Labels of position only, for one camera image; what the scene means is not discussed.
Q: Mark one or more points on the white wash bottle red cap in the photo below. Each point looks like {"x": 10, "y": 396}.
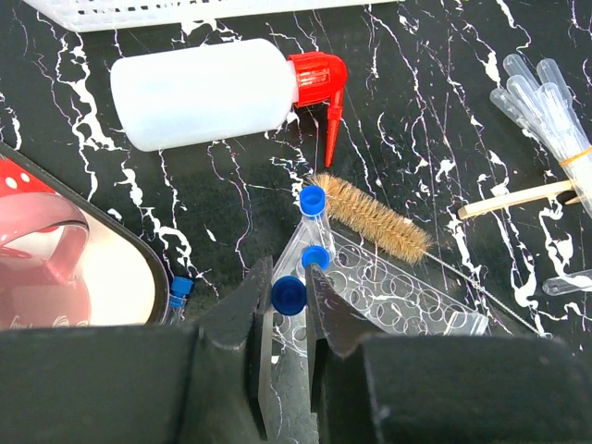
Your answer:
{"x": 215, "y": 92}

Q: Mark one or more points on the white perforated plastic basket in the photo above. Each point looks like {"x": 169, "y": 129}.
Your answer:
{"x": 106, "y": 15}

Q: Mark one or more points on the blue cap test tube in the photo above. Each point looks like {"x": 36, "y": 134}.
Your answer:
{"x": 313, "y": 205}
{"x": 579, "y": 281}
{"x": 288, "y": 296}
{"x": 315, "y": 254}
{"x": 180, "y": 289}

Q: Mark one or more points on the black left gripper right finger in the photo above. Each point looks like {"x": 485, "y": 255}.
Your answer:
{"x": 367, "y": 386}

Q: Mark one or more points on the strawberry print white tray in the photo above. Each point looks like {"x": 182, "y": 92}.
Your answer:
{"x": 126, "y": 281}

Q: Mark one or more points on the clear plastic pipettes bundle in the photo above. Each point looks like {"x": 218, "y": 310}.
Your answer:
{"x": 541, "y": 103}

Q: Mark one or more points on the clear acrylic tube rack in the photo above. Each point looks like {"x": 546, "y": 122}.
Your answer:
{"x": 387, "y": 295}

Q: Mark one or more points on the brown bristle tube brush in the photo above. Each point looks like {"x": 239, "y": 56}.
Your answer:
{"x": 391, "y": 232}

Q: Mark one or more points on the wooden stick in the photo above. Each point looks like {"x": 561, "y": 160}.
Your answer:
{"x": 514, "y": 198}

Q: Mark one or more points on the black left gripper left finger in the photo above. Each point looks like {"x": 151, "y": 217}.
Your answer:
{"x": 201, "y": 382}

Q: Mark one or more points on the translucent pink mug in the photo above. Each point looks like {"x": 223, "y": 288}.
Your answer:
{"x": 43, "y": 237}

